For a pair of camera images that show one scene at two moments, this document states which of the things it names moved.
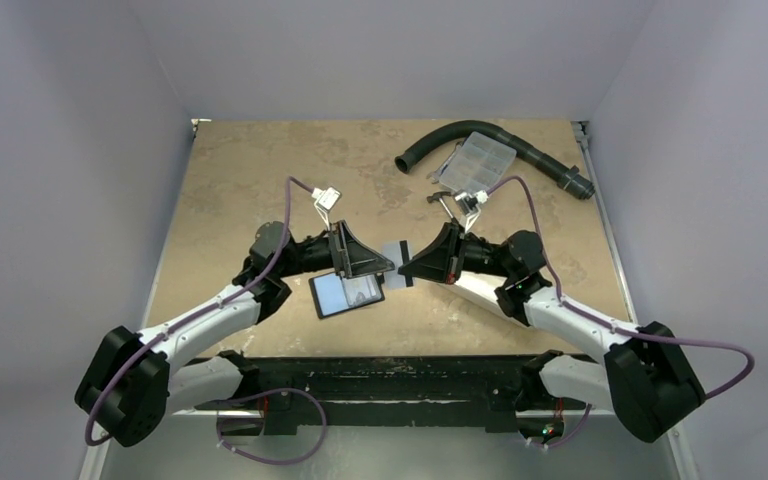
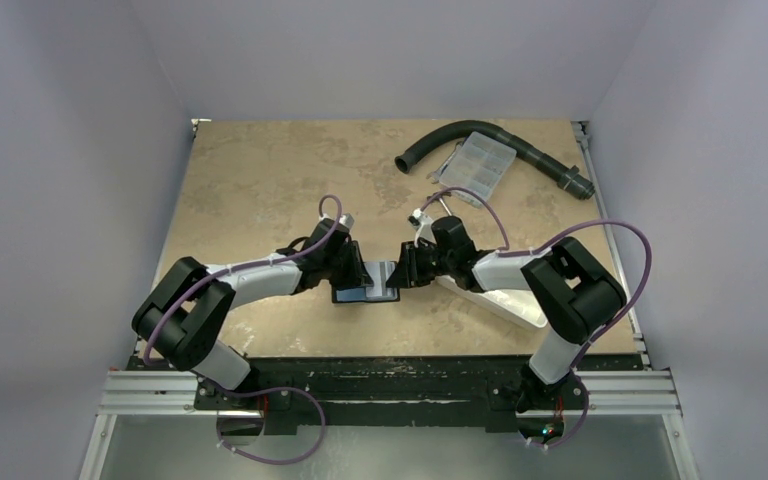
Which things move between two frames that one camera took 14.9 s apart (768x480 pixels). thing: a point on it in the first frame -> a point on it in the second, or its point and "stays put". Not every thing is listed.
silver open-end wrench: (439, 170) stays put
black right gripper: (455, 254) -> (416, 261)
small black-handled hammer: (438, 195) stays put
